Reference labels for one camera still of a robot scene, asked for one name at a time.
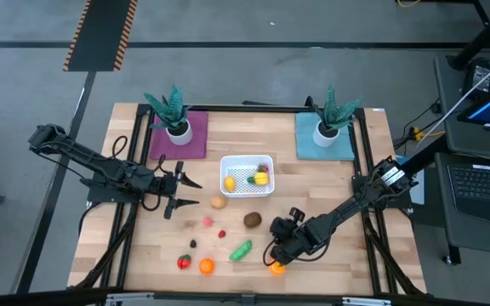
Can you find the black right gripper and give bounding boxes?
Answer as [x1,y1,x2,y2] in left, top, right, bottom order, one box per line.
[263,207,314,267]

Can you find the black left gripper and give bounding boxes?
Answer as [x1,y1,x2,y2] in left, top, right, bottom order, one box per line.
[145,160,203,221]

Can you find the brown toy kiwi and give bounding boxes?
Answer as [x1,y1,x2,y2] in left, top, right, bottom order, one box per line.
[243,211,263,229]

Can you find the white perforated plastic basket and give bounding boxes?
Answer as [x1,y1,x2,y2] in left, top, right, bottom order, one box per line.
[219,154,276,199]

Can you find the plain orange toy fruit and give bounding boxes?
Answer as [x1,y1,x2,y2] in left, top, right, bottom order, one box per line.
[198,258,216,275]

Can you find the green cucumber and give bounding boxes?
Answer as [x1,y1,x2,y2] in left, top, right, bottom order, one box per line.
[229,240,254,262]

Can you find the purple cloth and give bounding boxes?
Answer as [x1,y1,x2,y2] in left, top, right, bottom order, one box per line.
[148,110,209,161]

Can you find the fake plant in white pot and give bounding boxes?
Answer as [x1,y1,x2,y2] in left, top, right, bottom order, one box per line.
[143,82,194,146]
[311,83,362,148]

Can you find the teal cloth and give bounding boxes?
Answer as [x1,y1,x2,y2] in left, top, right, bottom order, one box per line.
[294,111,356,162]

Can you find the black equipment cart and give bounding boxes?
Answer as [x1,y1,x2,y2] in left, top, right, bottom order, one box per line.
[433,54,490,267]

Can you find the black crossbar with silver brackets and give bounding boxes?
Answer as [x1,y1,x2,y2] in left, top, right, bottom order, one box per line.
[0,287,490,306]

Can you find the black mat with striped edges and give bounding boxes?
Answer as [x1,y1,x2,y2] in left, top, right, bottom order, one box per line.
[62,0,139,72]

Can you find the black laptop keyboard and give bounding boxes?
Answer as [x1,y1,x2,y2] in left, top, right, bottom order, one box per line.
[445,162,490,225]

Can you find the black power adapter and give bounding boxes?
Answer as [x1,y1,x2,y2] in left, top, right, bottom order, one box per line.
[461,57,490,101]

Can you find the black stand legs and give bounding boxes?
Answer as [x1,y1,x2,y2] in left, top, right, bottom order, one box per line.
[447,0,490,71]

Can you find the black aluminium table frame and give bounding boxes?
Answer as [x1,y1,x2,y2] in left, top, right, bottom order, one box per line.
[68,101,427,298]

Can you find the white cable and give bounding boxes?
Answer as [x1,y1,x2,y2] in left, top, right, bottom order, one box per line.
[419,49,490,146]

